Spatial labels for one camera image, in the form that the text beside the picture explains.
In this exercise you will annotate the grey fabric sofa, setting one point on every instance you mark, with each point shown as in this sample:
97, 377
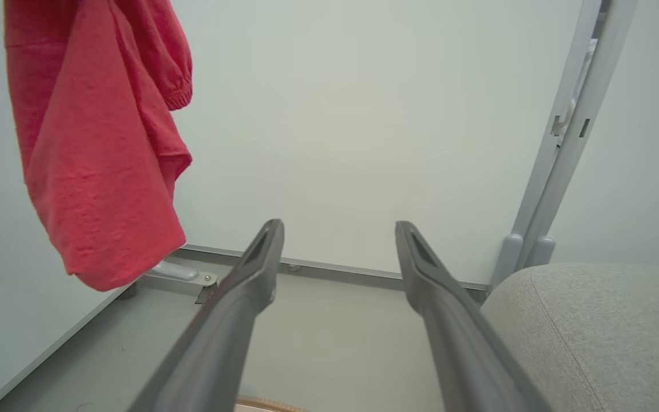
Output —
621, 332

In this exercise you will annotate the red clothing item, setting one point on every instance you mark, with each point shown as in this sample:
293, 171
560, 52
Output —
95, 143

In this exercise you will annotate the grey partition bottom rail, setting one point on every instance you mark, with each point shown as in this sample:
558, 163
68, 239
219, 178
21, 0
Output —
49, 355
335, 269

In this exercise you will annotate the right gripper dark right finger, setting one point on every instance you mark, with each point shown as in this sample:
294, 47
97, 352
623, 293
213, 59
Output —
461, 332

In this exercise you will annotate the white basket with brown rim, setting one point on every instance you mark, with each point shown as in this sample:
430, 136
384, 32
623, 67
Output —
266, 405

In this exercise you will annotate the grey partition foot bracket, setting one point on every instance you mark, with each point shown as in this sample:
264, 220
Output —
178, 272

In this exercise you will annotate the grey double partition post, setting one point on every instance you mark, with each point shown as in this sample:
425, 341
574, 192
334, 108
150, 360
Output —
558, 189

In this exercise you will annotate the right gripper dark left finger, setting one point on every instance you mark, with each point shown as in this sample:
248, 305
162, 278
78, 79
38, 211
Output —
223, 320

